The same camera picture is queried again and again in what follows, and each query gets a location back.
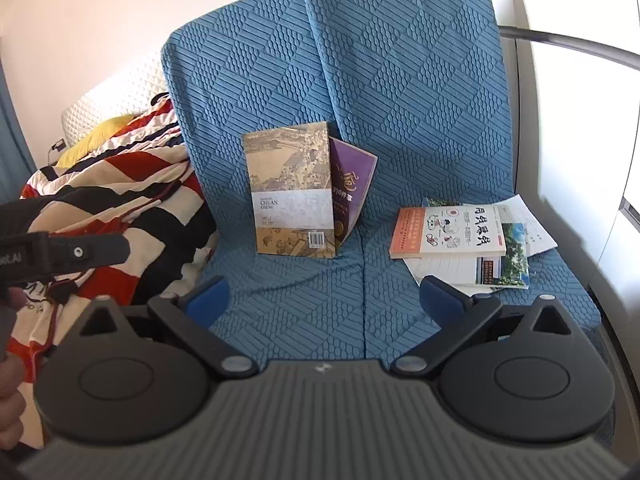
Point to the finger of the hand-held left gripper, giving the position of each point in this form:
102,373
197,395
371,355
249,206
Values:
100,250

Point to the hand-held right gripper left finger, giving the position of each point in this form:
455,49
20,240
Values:
210,300

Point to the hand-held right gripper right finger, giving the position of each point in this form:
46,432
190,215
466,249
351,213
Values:
440,300

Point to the white leaflet with green photo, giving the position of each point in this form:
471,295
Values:
440,272

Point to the white book with orange strip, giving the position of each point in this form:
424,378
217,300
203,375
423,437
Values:
450,232

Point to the photo cover notebook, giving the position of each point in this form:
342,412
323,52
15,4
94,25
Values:
434,202
537,230

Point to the painting cover book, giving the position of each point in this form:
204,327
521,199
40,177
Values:
285,185

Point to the purple book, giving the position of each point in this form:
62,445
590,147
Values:
352,180

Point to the person's left hand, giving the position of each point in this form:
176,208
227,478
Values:
12,400

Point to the red black white striped blanket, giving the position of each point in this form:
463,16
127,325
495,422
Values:
125,185

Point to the blue curtain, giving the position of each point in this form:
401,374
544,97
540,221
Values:
10,150

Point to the black charger plug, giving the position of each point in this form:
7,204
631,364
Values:
59,145

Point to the yellow pillow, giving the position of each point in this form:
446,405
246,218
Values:
95,135

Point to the white quilted pillow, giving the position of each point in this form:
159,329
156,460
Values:
130,85

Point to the grey metal strip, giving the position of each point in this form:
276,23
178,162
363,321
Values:
629,212

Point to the blue textured sofa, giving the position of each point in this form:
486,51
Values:
400,85

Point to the white panel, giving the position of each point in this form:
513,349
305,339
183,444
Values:
631,135

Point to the grey metal bar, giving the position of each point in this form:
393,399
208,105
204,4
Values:
575,45

